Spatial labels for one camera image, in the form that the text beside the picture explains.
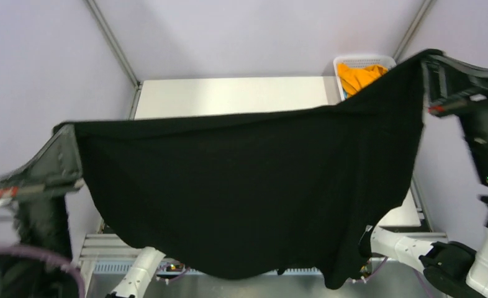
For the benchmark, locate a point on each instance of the black t shirt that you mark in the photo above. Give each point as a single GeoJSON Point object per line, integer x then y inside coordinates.
{"type": "Point", "coordinates": [238, 195]}

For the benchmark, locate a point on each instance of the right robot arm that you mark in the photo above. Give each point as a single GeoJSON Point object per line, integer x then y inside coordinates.
{"type": "Point", "coordinates": [453, 268]}

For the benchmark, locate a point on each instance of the white plastic basket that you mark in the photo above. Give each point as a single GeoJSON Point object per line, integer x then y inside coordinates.
{"type": "Point", "coordinates": [361, 61]}

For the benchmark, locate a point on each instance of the orange t shirt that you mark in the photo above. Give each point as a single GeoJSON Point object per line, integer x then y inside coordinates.
{"type": "Point", "coordinates": [355, 79]}

